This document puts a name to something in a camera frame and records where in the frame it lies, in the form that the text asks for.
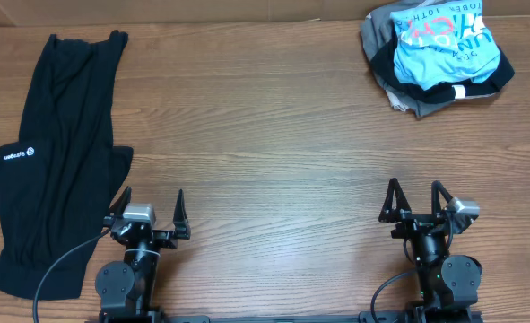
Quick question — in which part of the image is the black folded garment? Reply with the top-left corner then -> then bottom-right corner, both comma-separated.
369,36 -> 515,104

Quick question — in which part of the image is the light blue printed t-shirt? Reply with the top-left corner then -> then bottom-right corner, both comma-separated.
390,0 -> 501,90

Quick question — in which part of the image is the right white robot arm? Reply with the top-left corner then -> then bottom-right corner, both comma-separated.
370,178 -> 483,322

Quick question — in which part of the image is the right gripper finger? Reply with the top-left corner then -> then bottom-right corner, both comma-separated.
431,180 -> 453,215
378,178 -> 412,220

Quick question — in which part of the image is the black t-shirt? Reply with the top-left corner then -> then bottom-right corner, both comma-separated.
0,31 -> 134,301

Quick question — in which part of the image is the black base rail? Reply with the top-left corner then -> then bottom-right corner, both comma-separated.
85,310 -> 483,323

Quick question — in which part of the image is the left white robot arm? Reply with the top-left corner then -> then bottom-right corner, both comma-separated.
95,187 -> 191,322

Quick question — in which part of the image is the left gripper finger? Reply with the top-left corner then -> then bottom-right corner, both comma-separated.
173,189 -> 189,230
109,186 -> 132,217

